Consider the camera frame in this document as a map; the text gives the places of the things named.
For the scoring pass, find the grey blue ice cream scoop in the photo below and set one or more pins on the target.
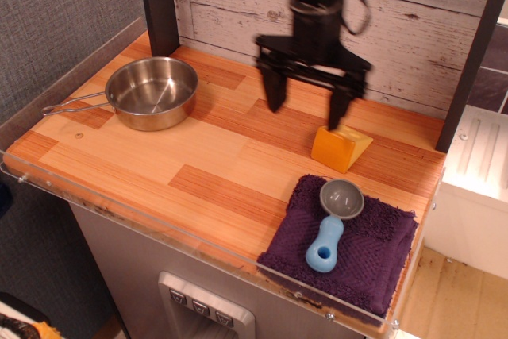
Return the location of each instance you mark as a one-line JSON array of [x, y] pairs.
[[341, 200]]

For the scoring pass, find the dark frame post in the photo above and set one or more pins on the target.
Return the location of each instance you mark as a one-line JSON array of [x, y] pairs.
[[162, 26], [484, 32]]

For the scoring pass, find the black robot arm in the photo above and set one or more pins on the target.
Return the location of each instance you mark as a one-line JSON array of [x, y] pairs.
[[313, 54]]

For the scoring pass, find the orange cheese wedge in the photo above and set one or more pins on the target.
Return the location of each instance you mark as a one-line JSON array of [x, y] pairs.
[[339, 149]]

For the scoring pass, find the orange object bottom left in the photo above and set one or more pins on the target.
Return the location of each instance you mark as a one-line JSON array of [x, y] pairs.
[[46, 331]]

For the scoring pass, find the white toy sink unit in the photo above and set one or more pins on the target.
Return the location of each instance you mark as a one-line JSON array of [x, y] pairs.
[[468, 220]]

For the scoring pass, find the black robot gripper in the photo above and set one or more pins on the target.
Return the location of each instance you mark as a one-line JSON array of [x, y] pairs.
[[313, 54]]

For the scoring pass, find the purple folded towel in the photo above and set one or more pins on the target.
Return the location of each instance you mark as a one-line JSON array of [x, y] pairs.
[[371, 252]]

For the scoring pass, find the grey toy fridge cabinet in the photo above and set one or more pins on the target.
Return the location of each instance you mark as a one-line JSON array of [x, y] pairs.
[[130, 263]]

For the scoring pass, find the silver pot with handle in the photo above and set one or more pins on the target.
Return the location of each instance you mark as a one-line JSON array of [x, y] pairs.
[[149, 94]]

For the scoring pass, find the dark right frame post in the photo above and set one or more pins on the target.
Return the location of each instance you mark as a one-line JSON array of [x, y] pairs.
[[484, 32]]

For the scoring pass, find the silver dispenser panel with buttons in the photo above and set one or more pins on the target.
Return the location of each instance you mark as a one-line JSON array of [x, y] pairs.
[[194, 312]]

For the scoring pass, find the dark left frame post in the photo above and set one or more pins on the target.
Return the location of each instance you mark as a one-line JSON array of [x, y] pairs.
[[162, 26]]

